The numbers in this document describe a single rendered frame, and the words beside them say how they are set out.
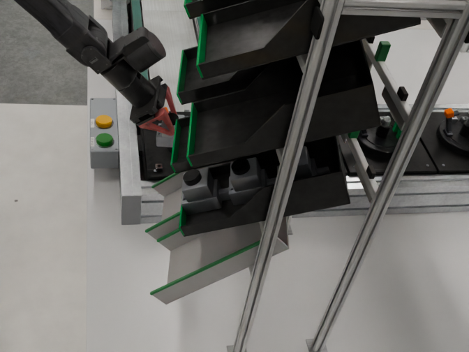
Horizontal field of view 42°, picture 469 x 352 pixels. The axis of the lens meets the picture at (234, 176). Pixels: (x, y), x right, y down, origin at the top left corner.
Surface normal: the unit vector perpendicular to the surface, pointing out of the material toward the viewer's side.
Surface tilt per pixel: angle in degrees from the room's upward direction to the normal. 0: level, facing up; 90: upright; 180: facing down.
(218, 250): 45
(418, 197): 90
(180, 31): 0
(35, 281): 0
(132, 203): 90
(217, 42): 25
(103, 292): 0
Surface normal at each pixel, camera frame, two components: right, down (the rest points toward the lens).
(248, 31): -0.30, -0.69
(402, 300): 0.13, -0.71
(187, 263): -0.61, -0.57
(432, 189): 0.16, 0.71
